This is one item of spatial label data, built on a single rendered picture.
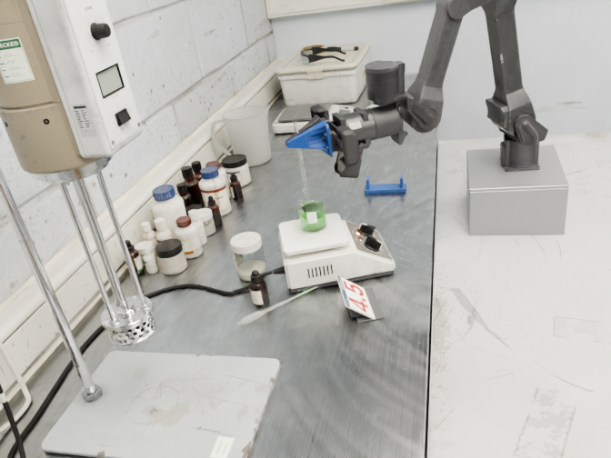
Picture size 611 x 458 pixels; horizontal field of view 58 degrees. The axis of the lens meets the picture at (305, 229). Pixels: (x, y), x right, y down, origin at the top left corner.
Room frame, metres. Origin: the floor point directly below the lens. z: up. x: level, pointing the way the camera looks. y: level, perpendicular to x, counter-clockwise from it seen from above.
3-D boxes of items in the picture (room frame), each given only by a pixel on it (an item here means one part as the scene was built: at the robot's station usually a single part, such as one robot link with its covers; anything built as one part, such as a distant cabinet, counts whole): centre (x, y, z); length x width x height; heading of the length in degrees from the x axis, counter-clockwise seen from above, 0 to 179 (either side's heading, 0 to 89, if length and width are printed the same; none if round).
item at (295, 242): (0.90, -0.01, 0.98); 0.12 x 0.12 x 0.01; 3
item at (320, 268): (0.90, -0.04, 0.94); 0.22 x 0.13 x 0.08; 93
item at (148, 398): (0.60, 0.24, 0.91); 0.30 x 0.20 x 0.01; 73
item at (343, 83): (2.18, -0.18, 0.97); 0.37 x 0.31 x 0.14; 161
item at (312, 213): (0.91, -0.02, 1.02); 0.06 x 0.05 x 0.08; 24
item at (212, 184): (1.23, 0.20, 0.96); 0.06 x 0.06 x 0.11
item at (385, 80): (0.95, -0.20, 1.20); 0.11 x 0.08 x 0.12; 98
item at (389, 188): (1.21, -0.21, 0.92); 0.10 x 0.03 x 0.04; 75
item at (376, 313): (0.77, -0.07, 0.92); 0.09 x 0.06 x 0.04; 3
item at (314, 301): (0.79, 0.01, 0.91); 0.06 x 0.06 x 0.02
